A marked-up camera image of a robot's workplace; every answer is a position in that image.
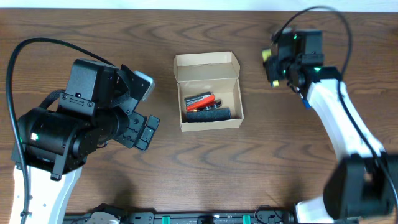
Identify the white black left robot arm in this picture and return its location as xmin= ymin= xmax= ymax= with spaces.
xmin=10 ymin=59 xmax=159 ymax=223

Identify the brown cardboard box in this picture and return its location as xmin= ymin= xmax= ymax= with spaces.
xmin=174 ymin=52 xmax=244 ymax=132

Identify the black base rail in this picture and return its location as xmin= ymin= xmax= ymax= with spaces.
xmin=63 ymin=203 xmax=360 ymax=224

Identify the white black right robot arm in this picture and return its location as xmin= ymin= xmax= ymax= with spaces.
xmin=262 ymin=29 xmax=397 ymax=223

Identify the yellow highlighter pen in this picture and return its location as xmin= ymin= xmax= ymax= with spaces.
xmin=262 ymin=49 xmax=279 ymax=88

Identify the white marker blue cap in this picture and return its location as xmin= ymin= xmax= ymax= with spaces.
xmin=301 ymin=95 xmax=312 ymax=109

